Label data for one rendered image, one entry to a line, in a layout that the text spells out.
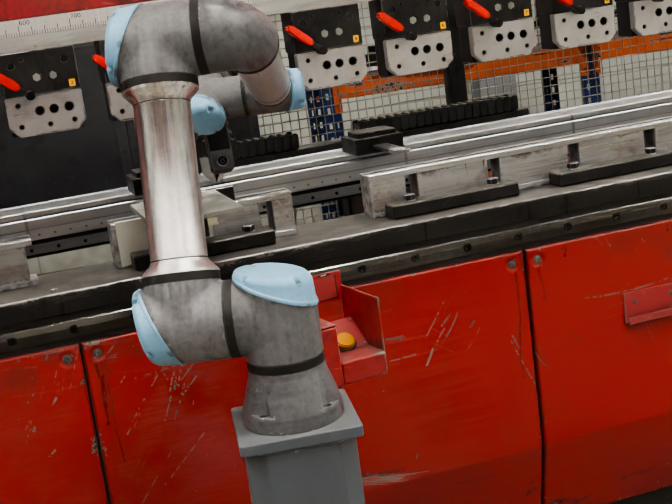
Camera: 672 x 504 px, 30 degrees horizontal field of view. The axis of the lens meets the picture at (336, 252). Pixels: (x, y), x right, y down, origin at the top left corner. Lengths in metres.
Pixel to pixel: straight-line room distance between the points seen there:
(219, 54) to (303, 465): 0.61
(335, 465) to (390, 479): 0.95
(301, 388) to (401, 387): 0.92
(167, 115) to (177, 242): 0.19
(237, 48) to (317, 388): 0.51
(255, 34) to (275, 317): 0.42
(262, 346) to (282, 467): 0.18
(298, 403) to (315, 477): 0.11
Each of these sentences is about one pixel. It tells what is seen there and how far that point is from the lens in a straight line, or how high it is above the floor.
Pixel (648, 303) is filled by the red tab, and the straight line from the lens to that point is 2.94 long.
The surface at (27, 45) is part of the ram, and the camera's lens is 2.56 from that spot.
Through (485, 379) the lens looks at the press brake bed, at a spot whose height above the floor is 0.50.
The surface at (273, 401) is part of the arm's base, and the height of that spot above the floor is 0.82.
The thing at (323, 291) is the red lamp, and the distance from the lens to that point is 2.46.
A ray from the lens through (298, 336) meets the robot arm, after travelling 1.80.
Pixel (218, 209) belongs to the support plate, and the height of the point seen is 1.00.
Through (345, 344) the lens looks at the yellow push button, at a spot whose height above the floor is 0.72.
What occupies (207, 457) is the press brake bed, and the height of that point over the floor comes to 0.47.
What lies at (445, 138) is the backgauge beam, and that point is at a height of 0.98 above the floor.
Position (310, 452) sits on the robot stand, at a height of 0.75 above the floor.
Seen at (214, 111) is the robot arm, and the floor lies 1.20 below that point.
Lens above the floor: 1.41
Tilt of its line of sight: 13 degrees down
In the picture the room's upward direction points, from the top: 8 degrees counter-clockwise
